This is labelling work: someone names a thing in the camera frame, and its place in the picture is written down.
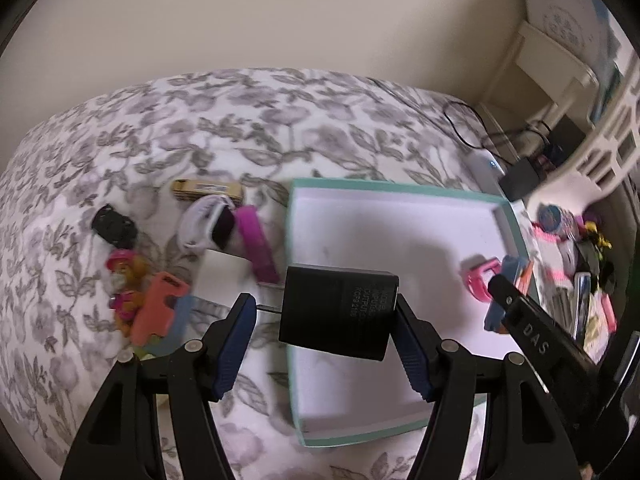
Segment black charger brick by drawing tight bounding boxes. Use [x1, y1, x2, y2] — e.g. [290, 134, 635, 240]
[500, 157, 546, 202]

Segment white printed box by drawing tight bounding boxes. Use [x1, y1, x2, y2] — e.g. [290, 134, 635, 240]
[522, 0, 608, 56]

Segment black toy car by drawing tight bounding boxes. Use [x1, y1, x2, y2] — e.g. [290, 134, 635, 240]
[91, 204, 138, 251]

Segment black power adapter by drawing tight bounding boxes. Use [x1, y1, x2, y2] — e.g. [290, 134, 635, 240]
[256, 263, 401, 362]

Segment colourful small toy figure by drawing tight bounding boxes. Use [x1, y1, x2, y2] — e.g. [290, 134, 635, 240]
[105, 250, 151, 343]

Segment blue plastic toy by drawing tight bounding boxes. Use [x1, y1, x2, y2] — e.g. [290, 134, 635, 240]
[484, 255, 532, 333]

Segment pile of small toys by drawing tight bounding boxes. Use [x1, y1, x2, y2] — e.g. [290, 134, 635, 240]
[532, 210, 623, 356]

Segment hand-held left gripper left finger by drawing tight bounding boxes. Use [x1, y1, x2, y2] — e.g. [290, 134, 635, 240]
[60, 292, 258, 480]

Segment white plastic basket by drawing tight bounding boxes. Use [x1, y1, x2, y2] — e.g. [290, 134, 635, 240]
[530, 55, 640, 221]

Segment blue round toy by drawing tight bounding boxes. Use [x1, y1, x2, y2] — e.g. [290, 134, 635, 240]
[537, 203, 576, 241]

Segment magenta plastic strap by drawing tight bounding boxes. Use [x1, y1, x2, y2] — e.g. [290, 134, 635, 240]
[235, 205, 281, 284]

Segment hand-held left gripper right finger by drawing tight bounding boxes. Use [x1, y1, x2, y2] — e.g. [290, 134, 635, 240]
[392, 294, 583, 480]

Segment white flat device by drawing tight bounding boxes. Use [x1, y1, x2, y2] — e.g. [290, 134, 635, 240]
[465, 147, 511, 196]

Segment white card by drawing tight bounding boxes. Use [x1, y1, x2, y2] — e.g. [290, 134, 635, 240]
[192, 249, 253, 307]

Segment white shelf unit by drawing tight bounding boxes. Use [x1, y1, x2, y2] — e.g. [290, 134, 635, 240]
[477, 20, 599, 161]

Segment gold rectangular case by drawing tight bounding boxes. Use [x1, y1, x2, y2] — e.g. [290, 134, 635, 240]
[170, 178, 246, 203]

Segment teal cardboard box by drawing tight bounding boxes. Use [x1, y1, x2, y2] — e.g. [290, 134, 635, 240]
[286, 178, 542, 448]

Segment floral grey white blanket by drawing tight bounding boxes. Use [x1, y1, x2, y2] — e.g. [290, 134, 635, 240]
[0, 67, 541, 480]

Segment black cable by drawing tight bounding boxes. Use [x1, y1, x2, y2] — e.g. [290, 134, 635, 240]
[442, 100, 556, 161]

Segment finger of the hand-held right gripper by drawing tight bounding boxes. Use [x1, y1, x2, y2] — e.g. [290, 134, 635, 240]
[487, 274, 601, 381]

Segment coral plastic toy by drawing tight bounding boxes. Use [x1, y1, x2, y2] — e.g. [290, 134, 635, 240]
[131, 271, 192, 347]

